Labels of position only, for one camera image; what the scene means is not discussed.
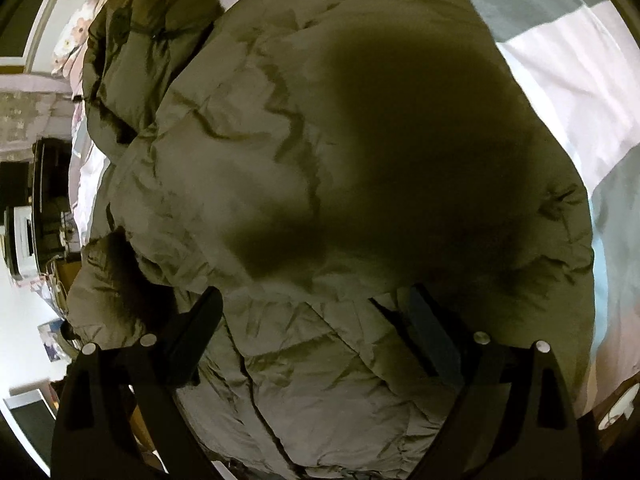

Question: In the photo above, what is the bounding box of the dark window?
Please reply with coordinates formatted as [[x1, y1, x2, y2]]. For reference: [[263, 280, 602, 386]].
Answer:
[[0, 0, 43, 58]]

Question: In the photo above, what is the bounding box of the floral pink pillow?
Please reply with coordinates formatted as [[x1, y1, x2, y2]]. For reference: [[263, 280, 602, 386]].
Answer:
[[51, 0, 106, 78]]

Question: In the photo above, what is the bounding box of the grey white striped bed quilt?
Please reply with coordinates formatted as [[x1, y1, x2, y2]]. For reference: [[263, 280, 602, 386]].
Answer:
[[68, 0, 639, 414]]

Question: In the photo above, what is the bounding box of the dark wooden cabinet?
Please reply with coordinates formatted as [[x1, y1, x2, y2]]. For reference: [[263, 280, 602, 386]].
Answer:
[[30, 138, 79, 273]]

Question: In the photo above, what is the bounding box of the grey patterned curtain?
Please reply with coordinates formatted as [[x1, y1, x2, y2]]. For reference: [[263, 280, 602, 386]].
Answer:
[[0, 74, 75, 162]]

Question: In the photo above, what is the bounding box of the olive green puffer jacket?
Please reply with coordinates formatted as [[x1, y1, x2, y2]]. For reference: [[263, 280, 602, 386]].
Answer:
[[84, 0, 594, 479]]

